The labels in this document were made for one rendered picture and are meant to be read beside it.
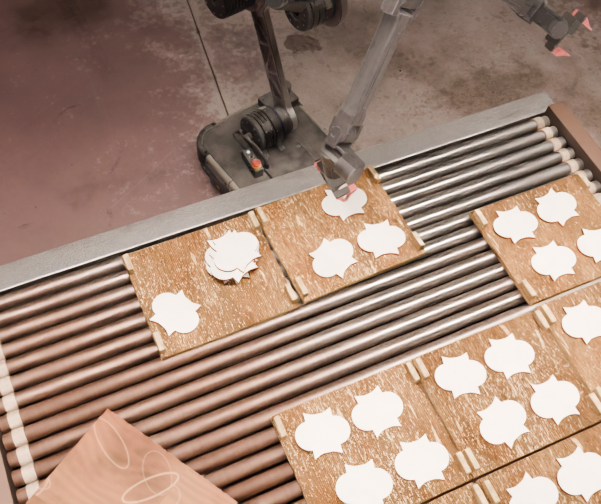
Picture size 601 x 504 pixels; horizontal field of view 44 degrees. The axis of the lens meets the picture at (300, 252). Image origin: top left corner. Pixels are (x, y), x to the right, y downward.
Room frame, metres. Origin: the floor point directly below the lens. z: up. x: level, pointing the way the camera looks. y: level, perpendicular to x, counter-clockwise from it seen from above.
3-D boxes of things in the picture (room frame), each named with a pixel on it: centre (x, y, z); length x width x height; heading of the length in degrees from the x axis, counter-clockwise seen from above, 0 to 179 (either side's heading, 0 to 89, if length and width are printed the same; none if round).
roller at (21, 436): (1.01, -0.15, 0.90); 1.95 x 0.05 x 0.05; 120
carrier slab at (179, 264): (1.04, 0.25, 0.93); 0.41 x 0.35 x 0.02; 121
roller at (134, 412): (0.96, -0.18, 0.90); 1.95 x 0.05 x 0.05; 120
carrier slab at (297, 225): (1.26, -0.11, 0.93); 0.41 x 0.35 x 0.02; 122
